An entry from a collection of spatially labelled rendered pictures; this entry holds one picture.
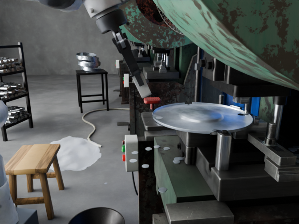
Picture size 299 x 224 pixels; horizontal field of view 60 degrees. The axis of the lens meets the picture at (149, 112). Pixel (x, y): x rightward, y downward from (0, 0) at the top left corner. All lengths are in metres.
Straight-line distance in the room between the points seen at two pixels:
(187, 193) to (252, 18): 0.48
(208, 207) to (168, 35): 1.60
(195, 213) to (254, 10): 0.45
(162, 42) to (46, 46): 5.74
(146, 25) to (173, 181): 1.51
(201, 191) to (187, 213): 0.09
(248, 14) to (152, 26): 1.79
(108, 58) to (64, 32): 1.30
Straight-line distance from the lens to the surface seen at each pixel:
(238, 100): 0.80
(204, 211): 0.62
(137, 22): 2.04
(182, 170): 0.76
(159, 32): 2.05
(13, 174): 1.60
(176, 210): 0.61
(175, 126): 0.69
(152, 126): 0.69
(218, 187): 0.63
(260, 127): 0.79
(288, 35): 0.29
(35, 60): 7.66
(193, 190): 0.68
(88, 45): 7.36
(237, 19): 0.27
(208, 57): 0.76
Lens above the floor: 1.01
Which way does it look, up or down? 16 degrees down
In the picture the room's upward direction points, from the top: straight up
